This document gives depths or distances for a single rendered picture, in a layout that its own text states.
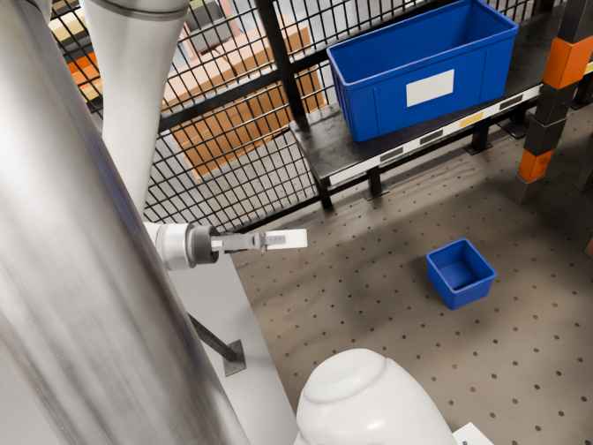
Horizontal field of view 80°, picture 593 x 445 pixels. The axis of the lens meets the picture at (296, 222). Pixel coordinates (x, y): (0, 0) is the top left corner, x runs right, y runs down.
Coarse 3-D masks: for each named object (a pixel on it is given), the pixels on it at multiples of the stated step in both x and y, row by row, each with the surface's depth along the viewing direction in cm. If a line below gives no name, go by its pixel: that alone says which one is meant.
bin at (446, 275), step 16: (464, 240) 78; (432, 256) 80; (448, 256) 82; (464, 256) 82; (480, 256) 75; (432, 272) 79; (448, 272) 84; (464, 272) 83; (480, 272) 78; (448, 288) 73; (464, 288) 72; (480, 288) 74; (448, 304) 78; (464, 304) 78
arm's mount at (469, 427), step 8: (472, 424) 59; (456, 432) 59; (464, 432) 59; (472, 432) 58; (480, 432) 57; (456, 440) 58; (464, 440) 57; (472, 440) 57; (480, 440) 56; (488, 440) 55
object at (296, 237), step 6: (270, 234) 60; (276, 234) 60; (282, 234) 60; (288, 234) 60; (294, 234) 60; (300, 234) 60; (288, 240) 60; (294, 240) 60; (300, 240) 60; (306, 240) 60; (270, 246) 60; (276, 246) 60; (282, 246) 60; (288, 246) 60; (294, 246) 60; (300, 246) 60
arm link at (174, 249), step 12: (168, 228) 65; (180, 228) 65; (192, 228) 68; (168, 240) 64; (180, 240) 64; (168, 252) 64; (180, 252) 64; (168, 264) 65; (180, 264) 65; (192, 264) 67
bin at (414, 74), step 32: (480, 0) 67; (384, 32) 71; (416, 32) 72; (448, 32) 73; (480, 32) 70; (512, 32) 59; (352, 64) 75; (384, 64) 77; (416, 64) 61; (448, 64) 62; (480, 64) 63; (352, 96) 64; (384, 96) 64; (416, 96) 65; (448, 96) 67; (480, 96) 67; (352, 128) 70; (384, 128) 70
